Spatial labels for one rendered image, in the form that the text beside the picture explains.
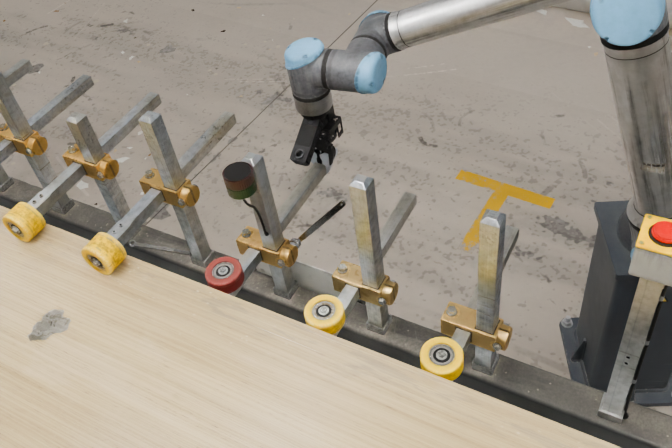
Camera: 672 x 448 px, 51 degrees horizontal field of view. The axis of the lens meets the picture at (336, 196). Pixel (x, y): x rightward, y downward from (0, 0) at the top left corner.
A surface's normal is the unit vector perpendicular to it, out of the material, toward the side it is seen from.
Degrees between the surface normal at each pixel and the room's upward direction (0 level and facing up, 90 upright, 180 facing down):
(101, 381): 0
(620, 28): 83
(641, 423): 0
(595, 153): 0
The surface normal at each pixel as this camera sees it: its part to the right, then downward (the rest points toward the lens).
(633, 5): -0.38, 0.59
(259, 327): -0.11, -0.71
